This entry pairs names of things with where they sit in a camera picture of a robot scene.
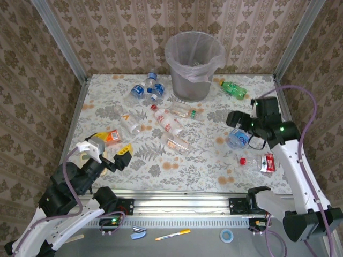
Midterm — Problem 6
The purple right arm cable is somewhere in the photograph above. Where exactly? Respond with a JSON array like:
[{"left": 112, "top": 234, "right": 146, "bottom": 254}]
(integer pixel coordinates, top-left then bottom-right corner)
[{"left": 251, "top": 85, "right": 338, "bottom": 257}]

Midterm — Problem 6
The blue label water bottle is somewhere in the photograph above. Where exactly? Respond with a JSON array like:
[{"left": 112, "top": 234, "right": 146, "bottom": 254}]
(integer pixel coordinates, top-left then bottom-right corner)
[
  {"left": 125, "top": 82, "right": 147, "bottom": 105},
  {"left": 149, "top": 82, "right": 166, "bottom": 102},
  {"left": 143, "top": 68, "right": 160, "bottom": 94}
]

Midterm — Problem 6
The grey mesh waste bin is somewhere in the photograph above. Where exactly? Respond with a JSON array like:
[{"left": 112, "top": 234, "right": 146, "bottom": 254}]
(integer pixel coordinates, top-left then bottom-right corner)
[{"left": 165, "top": 31, "right": 226, "bottom": 103}]

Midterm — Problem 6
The small circuit board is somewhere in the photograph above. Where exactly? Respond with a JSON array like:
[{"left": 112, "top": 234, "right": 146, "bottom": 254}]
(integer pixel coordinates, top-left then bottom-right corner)
[
  {"left": 99, "top": 218, "right": 121, "bottom": 229},
  {"left": 248, "top": 218, "right": 269, "bottom": 232}
]

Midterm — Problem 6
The floral plastic tablecloth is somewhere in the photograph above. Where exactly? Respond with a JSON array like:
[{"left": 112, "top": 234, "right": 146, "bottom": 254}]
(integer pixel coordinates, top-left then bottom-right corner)
[{"left": 56, "top": 74, "right": 303, "bottom": 195}]

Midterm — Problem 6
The aluminium frame post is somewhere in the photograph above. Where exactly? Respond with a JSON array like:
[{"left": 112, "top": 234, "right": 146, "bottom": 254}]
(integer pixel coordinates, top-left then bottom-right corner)
[
  {"left": 272, "top": 0, "right": 327, "bottom": 81},
  {"left": 30, "top": 0, "right": 89, "bottom": 82}
]

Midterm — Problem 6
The clear bottle brown label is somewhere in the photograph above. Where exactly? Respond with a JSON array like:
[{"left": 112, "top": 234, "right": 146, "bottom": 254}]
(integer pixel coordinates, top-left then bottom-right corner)
[{"left": 160, "top": 132, "right": 191, "bottom": 156}]

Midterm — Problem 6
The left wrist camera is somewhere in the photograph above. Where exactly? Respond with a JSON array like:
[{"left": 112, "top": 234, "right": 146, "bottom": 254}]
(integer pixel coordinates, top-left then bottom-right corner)
[{"left": 76, "top": 135, "right": 107, "bottom": 164}]

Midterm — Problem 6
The blue tape roll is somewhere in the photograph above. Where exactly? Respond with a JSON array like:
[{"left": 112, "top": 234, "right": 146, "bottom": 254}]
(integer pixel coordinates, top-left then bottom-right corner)
[{"left": 220, "top": 229, "right": 235, "bottom": 244}]

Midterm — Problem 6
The clear bottle green label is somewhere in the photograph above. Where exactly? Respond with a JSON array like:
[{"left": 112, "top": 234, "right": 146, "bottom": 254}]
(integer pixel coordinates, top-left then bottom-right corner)
[{"left": 169, "top": 100, "right": 204, "bottom": 120}]

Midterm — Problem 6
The orange white marker pen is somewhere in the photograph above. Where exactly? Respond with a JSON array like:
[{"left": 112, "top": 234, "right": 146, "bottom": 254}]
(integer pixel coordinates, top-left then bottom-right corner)
[{"left": 155, "top": 229, "right": 191, "bottom": 241}]

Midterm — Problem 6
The translucent pink bin liner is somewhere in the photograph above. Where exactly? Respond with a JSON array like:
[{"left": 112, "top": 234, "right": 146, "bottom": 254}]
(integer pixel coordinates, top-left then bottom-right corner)
[{"left": 164, "top": 31, "right": 226, "bottom": 83}]

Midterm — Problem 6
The white label orange chevron bottle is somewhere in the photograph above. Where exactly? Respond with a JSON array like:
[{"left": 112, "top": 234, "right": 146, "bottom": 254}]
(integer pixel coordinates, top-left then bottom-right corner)
[{"left": 113, "top": 104, "right": 143, "bottom": 135}]

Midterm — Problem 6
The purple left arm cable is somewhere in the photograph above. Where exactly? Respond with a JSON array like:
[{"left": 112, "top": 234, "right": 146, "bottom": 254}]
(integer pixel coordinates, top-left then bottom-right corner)
[{"left": 16, "top": 148, "right": 127, "bottom": 251}]

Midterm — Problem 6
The long aluminium mounting rail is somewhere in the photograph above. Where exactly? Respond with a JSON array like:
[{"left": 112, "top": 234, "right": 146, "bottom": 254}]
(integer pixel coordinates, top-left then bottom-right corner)
[{"left": 37, "top": 188, "right": 332, "bottom": 218}]

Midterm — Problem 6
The aluminium table side rail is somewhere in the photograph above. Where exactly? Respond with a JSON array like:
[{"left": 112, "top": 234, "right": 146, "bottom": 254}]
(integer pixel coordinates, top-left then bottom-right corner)
[
  {"left": 64, "top": 79, "right": 91, "bottom": 153},
  {"left": 272, "top": 76, "right": 316, "bottom": 195}
]

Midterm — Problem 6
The orange label plastic bottle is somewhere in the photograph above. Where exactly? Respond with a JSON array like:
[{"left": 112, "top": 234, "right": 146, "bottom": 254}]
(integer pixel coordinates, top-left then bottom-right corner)
[{"left": 103, "top": 129, "right": 124, "bottom": 147}]

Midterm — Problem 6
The thin black cable loop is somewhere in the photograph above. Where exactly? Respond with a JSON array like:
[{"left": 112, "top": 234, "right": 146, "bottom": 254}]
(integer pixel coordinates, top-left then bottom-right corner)
[{"left": 248, "top": 133, "right": 268, "bottom": 150}]

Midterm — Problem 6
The red cap white label bottle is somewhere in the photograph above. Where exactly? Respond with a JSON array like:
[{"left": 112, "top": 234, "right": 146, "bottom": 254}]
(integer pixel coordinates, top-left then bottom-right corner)
[{"left": 150, "top": 104, "right": 186, "bottom": 138}]

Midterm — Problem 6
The flat wooden stick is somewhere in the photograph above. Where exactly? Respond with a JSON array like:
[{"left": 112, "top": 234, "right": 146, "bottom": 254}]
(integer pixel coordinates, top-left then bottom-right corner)
[{"left": 63, "top": 234, "right": 85, "bottom": 244}]

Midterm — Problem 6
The green bottle yellow cap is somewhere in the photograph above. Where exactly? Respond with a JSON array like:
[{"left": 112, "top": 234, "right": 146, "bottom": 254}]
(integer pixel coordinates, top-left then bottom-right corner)
[{"left": 219, "top": 80, "right": 249, "bottom": 101}]

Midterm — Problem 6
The blue cap clear water bottle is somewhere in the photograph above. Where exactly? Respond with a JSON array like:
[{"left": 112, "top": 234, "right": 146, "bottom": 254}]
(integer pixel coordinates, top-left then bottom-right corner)
[{"left": 226, "top": 127, "right": 254, "bottom": 150}]

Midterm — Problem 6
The grey slotted cable duct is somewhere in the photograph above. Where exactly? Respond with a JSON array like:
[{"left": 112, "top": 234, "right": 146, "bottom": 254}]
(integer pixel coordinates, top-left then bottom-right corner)
[{"left": 88, "top": 218, "right": 251, "bottom": 229}]

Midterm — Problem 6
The blue stapler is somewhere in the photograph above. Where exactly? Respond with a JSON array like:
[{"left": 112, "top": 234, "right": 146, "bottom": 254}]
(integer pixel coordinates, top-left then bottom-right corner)
[{"left": 130, "top": 226, "right": 147, "bottom": 240}]

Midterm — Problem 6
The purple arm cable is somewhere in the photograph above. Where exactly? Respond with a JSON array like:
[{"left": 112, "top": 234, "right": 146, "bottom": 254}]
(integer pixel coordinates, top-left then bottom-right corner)
[
  {"left": 251, "top": 85, "right": 338, "bottom": 257},
  {"left": 16, "top": 148, "right": 127, "bottom": 251}
]

